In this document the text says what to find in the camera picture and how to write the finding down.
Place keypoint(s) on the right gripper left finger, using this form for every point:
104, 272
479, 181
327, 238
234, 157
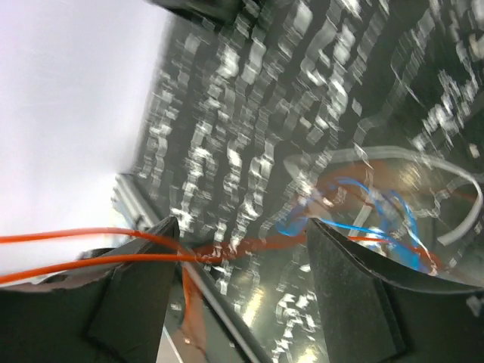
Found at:
108, 306

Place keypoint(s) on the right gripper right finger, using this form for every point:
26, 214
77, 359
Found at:
373, 309

